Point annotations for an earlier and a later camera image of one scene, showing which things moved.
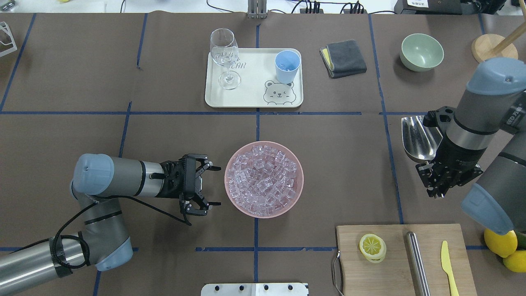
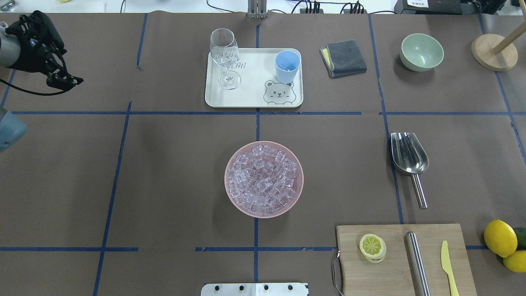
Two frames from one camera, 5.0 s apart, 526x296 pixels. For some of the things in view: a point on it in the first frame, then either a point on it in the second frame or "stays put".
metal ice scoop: [420, 142] to [410, 159]
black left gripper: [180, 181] to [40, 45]
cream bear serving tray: [254, 77] stays put
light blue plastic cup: [287, 63] stays put
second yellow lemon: [516, 262] stays put
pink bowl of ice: [264, 179] stays put
